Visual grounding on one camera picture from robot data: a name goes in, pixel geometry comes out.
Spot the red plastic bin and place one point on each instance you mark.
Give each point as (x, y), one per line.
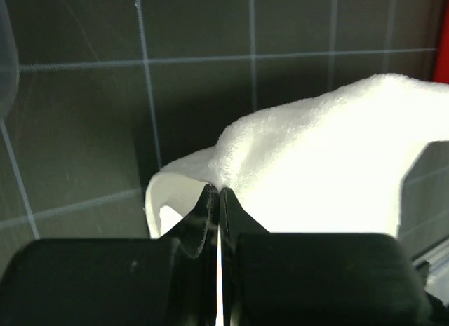
(441, 67)

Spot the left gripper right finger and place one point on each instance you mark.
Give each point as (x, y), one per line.
(314, 278)

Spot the white pink towel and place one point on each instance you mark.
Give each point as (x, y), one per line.
(332, 163)

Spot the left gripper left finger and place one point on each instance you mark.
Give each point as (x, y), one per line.
(118, 281)

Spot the clear plastic bin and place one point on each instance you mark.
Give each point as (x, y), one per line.
(9, 65)

